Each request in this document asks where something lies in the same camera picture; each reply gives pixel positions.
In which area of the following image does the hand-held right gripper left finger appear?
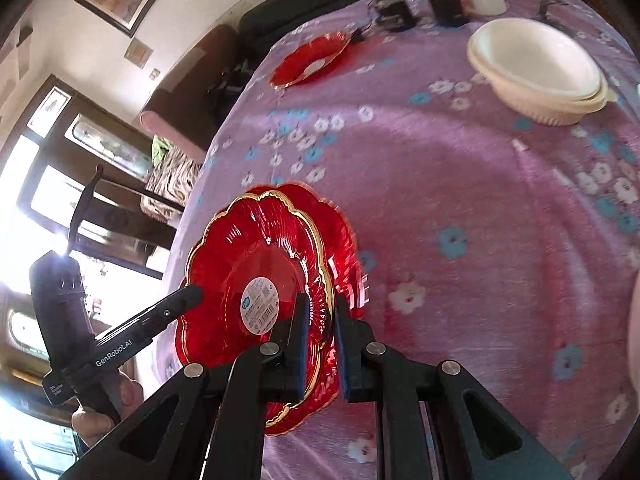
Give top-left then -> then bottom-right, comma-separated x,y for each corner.
59,292 -> 313,480

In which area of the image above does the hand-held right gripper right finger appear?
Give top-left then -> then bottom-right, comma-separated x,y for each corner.
332,294 -> 576,480

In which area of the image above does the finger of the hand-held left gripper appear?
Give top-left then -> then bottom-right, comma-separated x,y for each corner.
141,285 -> 205,334

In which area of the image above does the red scalloped gold-rimmed plate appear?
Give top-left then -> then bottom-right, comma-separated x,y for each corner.
174,191 -> 337,436
269,31 -> 352,92
260,182 -> 370,428

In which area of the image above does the large white bowl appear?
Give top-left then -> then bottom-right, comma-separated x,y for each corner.
469,47 -> 610,127

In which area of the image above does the white disposable plate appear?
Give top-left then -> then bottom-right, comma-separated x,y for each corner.
467,17 -> 603,103

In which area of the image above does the person's left hand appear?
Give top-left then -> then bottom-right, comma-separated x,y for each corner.
71,375 -> 147,449

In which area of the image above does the dark wooden chair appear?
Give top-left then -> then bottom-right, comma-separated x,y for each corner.
70,165 -> 186,281

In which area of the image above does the patterned blanket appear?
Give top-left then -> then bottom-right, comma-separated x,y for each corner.
142,145 -> 201,221

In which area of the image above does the green cloth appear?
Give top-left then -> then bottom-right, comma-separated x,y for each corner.
151,135 -> 171,168

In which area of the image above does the purple floral tablecloth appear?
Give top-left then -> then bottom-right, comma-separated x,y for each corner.
150,0 -> 640,480

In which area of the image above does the wooden glazed door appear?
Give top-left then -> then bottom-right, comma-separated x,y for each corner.
0,74 -> 171,480

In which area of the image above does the black equipment pile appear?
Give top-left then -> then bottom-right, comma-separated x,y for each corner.
210,60 -> 256,111

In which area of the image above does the brown armchair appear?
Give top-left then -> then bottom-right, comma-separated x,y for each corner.
140,25 -> 241,161

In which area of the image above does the black sofa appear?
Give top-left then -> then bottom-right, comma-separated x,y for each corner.
237,0 -> 446,56

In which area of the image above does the black round device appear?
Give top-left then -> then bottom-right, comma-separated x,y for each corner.
375,0 -> 418,33

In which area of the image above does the dark small cup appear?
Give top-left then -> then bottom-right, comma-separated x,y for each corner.
429,0 -> 471,28

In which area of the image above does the small wall plaque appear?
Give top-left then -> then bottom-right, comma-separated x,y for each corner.
125,39 -> 153,68

